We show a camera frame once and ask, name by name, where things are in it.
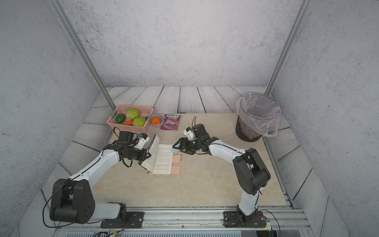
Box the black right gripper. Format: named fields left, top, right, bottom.
left=172, top=137, right=202, bottom=155

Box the pink sticky note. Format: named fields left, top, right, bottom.
left=172, top=155, right=181, bottom=164
left=171, top=166, right=181, bottom=175

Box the blue Animal Farm book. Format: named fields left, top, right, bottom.
left=140, top=134, right=173, bottom=175

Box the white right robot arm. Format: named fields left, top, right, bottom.
left=172, top=123, right=271, bottom=217

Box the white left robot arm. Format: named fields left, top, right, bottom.
left=45, top=131, right=151, bottom=229

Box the orange carrot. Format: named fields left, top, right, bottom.
left=124, top=120, right=134, bottom=126

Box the dark green avocado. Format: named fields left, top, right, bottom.
left=114, top=114, right=126, bottom=124

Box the green cabbage front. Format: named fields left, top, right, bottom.
left=133, top=117, right=147, bottom=127

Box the green cabbage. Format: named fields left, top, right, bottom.
left=133, top=117, right=147, bottom=127
left=125, top=108, right=140, bottom=120

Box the green cabbage rear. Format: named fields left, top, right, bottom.
left=125, top=108, right=140, bottom=120

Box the purple snack packet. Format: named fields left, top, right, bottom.
left=160, top=114, right=181, bottom=130

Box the small bowl with orange food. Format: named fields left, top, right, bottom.
left=149, top=114, right=164, bottom=127

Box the pink plastic basket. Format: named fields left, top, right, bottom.
left=107, top=104, right=154, bottom=134

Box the black bin with plastic bag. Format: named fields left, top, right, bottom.
left=235, top=92, right=281, bottom=142

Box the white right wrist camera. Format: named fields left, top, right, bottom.
left=184, top=127, right=195, bottom=141

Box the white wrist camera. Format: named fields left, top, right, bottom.
left=184, top=127, right=195, bottom=141
left=135, top=133, right=150, bottom=150

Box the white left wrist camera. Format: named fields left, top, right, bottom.
left=135, top=133, right=150, bottom=150

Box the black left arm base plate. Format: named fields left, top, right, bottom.
left=100, top=211, right=145, bottom=229

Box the silver aluminium frame rail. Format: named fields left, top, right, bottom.
left=53, top=206, right=315, bottom=237

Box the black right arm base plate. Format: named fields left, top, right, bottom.
left=223, top=211, right=267, bottom=229

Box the right vertical aluminium post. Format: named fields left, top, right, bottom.
left=265, top=0, right=311, bottom=96

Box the vertical aluminium post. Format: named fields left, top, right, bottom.
left=265, top=0, right=311, bottom=96
left=48, top=0, right=116, bottom=110

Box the left vertical aluminium post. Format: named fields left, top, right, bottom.
left=48, top=0, right=116, bottom=110

